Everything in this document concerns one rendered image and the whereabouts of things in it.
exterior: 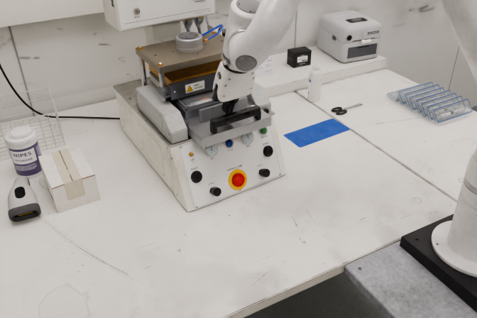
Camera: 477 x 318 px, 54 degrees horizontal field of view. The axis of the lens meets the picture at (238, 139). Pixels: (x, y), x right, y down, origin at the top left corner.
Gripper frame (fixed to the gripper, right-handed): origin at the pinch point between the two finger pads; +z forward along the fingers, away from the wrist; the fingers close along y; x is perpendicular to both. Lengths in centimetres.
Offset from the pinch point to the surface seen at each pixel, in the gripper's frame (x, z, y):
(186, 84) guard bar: 12.3, 0.7, -6.6
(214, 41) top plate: 24.5, -1.6, 8.8
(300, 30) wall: 62, 36, 81
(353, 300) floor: -44, 91, 51
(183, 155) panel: -3.0, 11.0, -14.0
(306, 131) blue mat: 2.0, 28.4, 38.5
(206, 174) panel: -8.1, 16.1, -8.8
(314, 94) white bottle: 19, 31, 55
